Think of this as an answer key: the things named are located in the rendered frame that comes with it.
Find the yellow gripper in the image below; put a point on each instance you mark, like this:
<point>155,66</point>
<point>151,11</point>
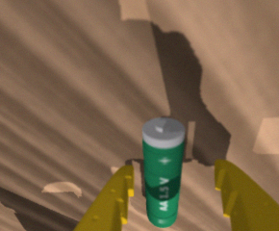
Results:
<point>247,205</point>

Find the green aa battery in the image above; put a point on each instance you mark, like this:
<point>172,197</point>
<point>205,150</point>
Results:
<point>163,150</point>

